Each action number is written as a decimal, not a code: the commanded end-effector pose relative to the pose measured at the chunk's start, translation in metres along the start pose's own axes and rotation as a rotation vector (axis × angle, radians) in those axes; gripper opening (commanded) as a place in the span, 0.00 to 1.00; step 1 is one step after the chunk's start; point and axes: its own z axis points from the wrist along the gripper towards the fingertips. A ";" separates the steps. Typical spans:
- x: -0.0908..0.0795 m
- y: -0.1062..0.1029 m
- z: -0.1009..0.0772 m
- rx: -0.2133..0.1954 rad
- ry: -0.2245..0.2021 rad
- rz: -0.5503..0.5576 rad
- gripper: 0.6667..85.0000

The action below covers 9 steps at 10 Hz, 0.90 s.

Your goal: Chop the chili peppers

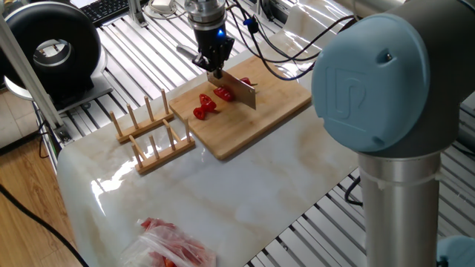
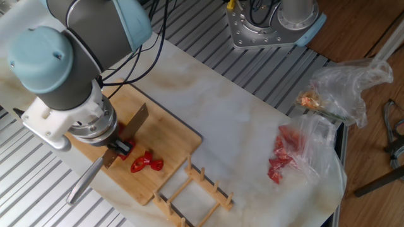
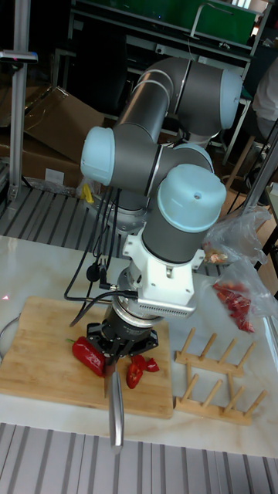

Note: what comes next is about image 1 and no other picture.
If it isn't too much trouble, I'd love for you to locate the black floor cable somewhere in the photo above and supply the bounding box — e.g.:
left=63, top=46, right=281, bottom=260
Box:
left=0, top=183, right=90, bottom=267

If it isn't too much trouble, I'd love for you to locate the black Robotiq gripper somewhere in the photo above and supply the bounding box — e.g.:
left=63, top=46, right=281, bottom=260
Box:
left=191, top=25, right=236, bottom=80

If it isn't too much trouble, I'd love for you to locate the black ring shaped device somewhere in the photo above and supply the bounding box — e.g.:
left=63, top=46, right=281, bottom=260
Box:
left=0, top=1, right=103, bottom=103

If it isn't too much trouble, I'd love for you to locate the white round lamp base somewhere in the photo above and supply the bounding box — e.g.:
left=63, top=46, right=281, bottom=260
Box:
left=3, top=76, right=35, bottom=102

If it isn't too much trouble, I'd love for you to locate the steel kitchen knife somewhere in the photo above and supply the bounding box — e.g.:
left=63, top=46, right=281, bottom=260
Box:
left=176, top=44, right=258, bottom=111

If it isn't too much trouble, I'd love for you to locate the large red chili chunk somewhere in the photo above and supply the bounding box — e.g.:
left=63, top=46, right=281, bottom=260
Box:
left=213, top=86, right=235, bottom=103

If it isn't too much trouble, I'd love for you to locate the black keyboard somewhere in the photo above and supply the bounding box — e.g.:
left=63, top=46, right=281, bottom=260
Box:
left=79, top=0, right=131, bottom=27

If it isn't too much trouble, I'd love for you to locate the wooden peg rack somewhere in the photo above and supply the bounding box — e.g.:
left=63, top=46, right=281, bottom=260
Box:
left=109, top=88, right=197, bottom=175

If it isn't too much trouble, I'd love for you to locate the clear bag with chili pieces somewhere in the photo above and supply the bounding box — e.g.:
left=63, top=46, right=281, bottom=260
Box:
left=118, top=217, right=218, bottom=267

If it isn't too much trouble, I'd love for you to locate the black cable clip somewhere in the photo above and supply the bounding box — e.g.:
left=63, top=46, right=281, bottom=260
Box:
left=243, top=16, right=260, bottom=35

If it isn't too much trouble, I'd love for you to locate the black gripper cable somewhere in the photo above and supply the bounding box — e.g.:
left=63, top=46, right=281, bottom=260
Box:
left=240, top=0, right=356, bottom=64

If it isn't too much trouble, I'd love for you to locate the bamboo cutting board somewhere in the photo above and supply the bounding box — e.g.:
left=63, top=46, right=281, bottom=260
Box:
left=168, top=55, right=312, bottom=161

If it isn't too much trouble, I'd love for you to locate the red chili slice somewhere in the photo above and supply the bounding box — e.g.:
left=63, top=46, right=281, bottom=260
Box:
left=199, top=93, right=217, bottom=113

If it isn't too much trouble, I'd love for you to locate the black base cable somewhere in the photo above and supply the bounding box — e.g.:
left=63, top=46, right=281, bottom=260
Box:
left=344, top=176, right=364, bottom=208

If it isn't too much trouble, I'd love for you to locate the grey device base plate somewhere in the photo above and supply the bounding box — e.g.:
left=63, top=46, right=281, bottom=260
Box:
left=55, top=73, right=114, bottom=112

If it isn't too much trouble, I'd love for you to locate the black camera cable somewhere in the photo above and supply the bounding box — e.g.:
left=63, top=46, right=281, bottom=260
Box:
left=228, top=0, right=357, bottom=82

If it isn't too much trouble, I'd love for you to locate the short aluminium profile post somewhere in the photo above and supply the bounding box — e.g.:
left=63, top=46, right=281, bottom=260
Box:
left=128, top=0, right=149, bottom=29

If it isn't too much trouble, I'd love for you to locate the white device with cable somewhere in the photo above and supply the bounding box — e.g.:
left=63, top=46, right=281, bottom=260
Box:
left=142, top=0, right=186, bottom=19

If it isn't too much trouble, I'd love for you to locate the marble pattern table mat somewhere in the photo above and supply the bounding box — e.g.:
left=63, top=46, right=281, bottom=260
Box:
left=55, top=0, right=359, bottom=267

